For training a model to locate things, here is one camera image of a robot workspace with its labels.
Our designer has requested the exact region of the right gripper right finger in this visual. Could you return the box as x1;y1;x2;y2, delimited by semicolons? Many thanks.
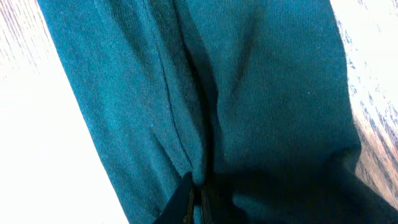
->
201;182;242;224

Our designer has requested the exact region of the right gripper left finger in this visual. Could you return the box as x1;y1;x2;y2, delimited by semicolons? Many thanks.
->
153;172;195;224

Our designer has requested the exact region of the dark navy t-shirt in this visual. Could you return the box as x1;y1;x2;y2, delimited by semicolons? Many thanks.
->
39;0;397;223

